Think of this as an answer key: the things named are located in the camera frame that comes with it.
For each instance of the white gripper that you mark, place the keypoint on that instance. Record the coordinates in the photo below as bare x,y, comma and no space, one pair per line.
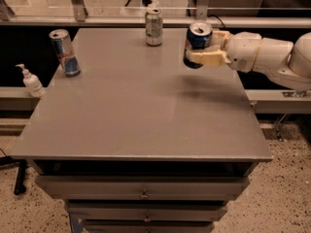
241,51

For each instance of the blue pepsi can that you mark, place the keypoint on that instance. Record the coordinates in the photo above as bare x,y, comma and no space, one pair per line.
199,36

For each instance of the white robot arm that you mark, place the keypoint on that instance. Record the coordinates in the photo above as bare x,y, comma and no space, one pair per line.
283,62

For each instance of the green 7up can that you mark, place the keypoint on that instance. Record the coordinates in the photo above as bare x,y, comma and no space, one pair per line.
153,26

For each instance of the red bull can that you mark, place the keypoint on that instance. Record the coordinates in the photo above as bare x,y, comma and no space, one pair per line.
63,48

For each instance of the grey drawer cabinet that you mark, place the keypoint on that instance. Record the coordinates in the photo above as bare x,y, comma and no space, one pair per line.
138,111

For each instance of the grey metal railing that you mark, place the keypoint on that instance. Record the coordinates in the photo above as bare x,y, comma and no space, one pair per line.
176,13

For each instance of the white pump bottle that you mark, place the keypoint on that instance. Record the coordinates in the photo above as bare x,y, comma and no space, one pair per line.
32,82

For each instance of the bottom grey drawer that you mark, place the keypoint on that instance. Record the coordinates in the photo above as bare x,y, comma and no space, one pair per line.
101,226

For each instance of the grey drawer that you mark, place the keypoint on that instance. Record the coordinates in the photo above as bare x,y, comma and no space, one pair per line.
147,211
101,226
126,188

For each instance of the top grey drawer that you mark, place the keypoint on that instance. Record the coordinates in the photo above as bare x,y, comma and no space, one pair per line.
126,188

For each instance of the middle grey drawer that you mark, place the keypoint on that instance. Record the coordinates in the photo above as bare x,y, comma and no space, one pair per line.
147,211

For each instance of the black stand leg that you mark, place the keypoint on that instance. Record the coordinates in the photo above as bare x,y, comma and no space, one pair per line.
22,165

